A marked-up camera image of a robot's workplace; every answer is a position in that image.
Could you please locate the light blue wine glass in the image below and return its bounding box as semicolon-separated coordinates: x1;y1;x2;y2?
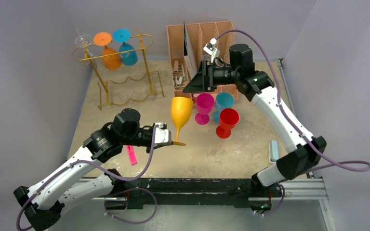
212;92;235;123

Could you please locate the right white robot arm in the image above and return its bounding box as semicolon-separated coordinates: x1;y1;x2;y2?
183;44;327;196

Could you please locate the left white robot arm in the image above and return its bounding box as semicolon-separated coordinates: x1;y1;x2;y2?
13;108;172;231

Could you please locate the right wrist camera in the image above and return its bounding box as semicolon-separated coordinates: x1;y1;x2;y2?
203;38;220;63

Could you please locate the pink flat clip tool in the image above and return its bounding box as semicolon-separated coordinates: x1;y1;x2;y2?
126;145;137;166

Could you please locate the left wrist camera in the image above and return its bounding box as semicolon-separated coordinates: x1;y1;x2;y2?
153;122;173;148

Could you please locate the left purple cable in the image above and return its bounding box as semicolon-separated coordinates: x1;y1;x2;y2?
15;124;159;231

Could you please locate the magenta plastic wine glass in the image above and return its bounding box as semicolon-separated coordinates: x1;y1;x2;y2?
195;93;215;125

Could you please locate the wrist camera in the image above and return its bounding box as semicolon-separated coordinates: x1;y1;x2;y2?
153;122;173;148
203;38;220;63

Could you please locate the gold wire glass rack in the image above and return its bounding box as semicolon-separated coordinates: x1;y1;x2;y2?
72;31;165;110

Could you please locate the yellow plastic wine glass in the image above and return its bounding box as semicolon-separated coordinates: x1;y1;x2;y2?
171;96;193;146

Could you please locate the dark blue wine glass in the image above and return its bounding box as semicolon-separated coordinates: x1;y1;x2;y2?
112;28;138;66

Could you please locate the red plastic wine glass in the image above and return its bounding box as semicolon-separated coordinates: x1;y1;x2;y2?
216;108;240;139

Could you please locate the peach desk organizer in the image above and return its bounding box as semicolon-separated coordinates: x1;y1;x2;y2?
166;21;234;102

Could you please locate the white folder in organizer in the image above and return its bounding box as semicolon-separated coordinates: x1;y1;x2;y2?
183;21;199;79

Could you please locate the clear wine glass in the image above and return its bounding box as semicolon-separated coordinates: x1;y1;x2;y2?
75;34;93;48

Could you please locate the aluminium table frame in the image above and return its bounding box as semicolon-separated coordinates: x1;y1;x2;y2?
64;57;336;231

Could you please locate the orange plastic wine glass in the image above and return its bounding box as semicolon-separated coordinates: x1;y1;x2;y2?
93;32;122;71

